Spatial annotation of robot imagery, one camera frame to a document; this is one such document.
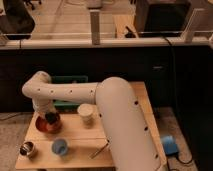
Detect red bowl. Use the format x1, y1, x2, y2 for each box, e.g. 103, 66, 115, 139
35, 113, 62, 133

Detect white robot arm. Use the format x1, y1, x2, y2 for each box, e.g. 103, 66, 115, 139
22, 71, 163, 171

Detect green plastic basket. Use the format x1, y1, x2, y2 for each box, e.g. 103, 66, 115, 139
52, 75, 88, 112

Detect blue plastic cup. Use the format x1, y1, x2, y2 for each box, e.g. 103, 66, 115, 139
51, 139, 68, 156

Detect cream paper cup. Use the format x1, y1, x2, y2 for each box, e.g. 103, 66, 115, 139
77, 103, 95, 125

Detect small metal cup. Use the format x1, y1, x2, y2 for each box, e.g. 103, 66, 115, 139
19, 141, 36, 157

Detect wooden stick utensil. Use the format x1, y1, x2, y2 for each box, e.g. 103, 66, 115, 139
90, 143, 109, 159

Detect black office chair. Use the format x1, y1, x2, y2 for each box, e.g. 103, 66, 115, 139
0, 0, 35, 34

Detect blue tape roll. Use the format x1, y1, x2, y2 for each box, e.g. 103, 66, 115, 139
161, 135, 179, 156

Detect black cabinet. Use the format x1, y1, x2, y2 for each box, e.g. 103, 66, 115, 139
134, 0, 191, 32

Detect grey partition post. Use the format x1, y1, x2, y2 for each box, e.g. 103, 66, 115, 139
90, 9, 100, 45

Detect black power cable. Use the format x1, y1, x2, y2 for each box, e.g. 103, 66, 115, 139
162, 35, 194, 166

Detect angled grey bracket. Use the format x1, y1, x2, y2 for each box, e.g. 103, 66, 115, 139
182, 8, 205, 43

